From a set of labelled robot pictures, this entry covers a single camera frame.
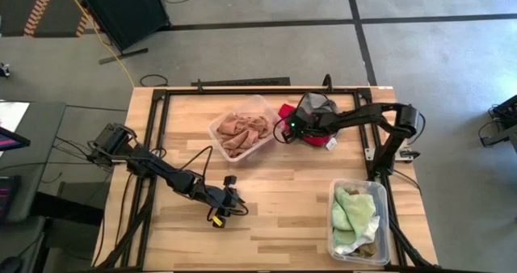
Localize gray smooth towel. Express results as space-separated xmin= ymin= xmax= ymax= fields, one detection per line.
xmin=299 ymin=92 xmax=339 ymax=116

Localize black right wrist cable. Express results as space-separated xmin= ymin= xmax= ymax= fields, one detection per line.
xmin=272 ymin=91 xmax=320 ymax=145

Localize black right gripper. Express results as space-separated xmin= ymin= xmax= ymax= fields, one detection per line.
xmin=281 ymin=107 xmax=324 ymax=145

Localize yellow cable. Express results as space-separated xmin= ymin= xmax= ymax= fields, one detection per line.
xmin=60 ymin=0 xmax=137 ymax=89

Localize dark tilted monitor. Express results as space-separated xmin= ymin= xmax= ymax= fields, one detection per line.
xmin=0 ymin=126 xmax=32 ymax=153

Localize gray desk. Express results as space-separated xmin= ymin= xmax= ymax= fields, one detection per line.
xmin=0 ymin=99 xmax=68 ymax=225

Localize red towel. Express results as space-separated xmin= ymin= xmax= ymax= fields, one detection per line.
xmin=277 ymin=102 xmax=338 ymax=151

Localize small dark screen device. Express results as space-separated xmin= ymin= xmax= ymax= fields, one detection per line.
xmin=0 ymin=174 xmax=22 ymax=221

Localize pale green towel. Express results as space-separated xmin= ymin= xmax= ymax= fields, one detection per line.
xmin=330 ymin=211 xmax=359 ymax=246
xmin=334 ymin=186 xmax=377 ymax=236

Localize black metal table frame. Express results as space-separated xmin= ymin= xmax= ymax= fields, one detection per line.
xmin=91 ymin=86 xmax=439 ymax=273

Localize black floor cable loop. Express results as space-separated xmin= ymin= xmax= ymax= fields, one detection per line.
xmin=138 ymin=73 xmax=170 ymax=88

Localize clear plastic bin white label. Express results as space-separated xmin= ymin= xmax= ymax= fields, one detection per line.
xmin=207 ymin=94 xmax=284 ymax=163

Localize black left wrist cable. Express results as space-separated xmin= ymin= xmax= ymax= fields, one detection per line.
xmin=179 ymin=145 xmax=215 ymax=185

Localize olive beige towel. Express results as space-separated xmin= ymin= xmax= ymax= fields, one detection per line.
xmin=353 ymin=243 xmax=380 ymax=260

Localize black equipment with cables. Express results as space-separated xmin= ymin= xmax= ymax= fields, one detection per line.
xmin=478 ymin=94 xmax=517 ymax=149

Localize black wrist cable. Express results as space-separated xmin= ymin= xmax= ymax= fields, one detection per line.
xmin=272 ymin=91 xmax=320 ymax=145
xmin=179 ymin=145 xmax=215 ymax=185

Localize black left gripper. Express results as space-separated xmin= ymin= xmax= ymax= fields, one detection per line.
xmin=204 ymin=174 xmax=249 ymax=229

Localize white paper sheet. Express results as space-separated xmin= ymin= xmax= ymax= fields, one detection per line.
xmin=0 ymin=100 xmax=31 ymax=133

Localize black divider panel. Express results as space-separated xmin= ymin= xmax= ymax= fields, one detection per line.
xmin=72 ymin=0 xmax=171 ymax=65

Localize white plain towel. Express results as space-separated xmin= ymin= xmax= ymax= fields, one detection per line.
xmin=334 ymin=216 xmax=381 ymax=254

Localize dark rug orange stripes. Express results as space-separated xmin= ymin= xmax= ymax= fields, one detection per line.
xmin=0 ymin=0 xmax=98 ymax=39

